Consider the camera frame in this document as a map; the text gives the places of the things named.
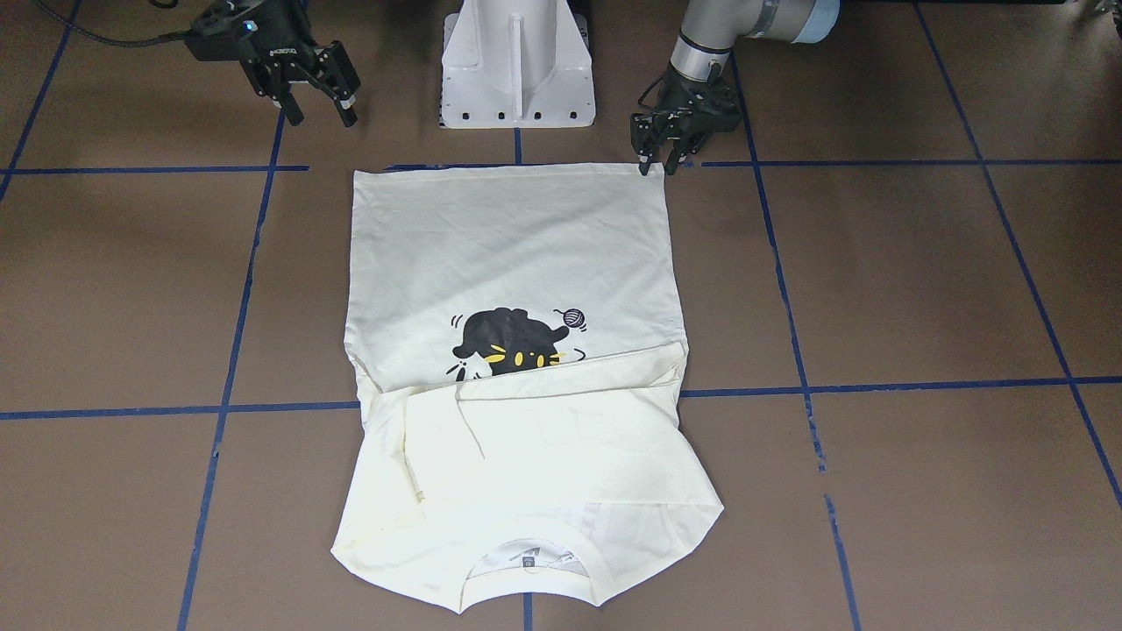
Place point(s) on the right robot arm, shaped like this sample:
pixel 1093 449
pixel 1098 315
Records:
pixel 273 43

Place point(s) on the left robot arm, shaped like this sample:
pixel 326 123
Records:
pixel 710 29

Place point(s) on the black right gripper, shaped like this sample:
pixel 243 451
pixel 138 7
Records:
pixel 279 46

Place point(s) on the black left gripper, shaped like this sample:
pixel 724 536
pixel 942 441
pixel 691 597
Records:
pixel 692 98

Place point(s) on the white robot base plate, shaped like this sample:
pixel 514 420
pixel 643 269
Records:
pixel 516 64

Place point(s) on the cream long-sleeve cat shirt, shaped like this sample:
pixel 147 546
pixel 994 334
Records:
pixel 518 346

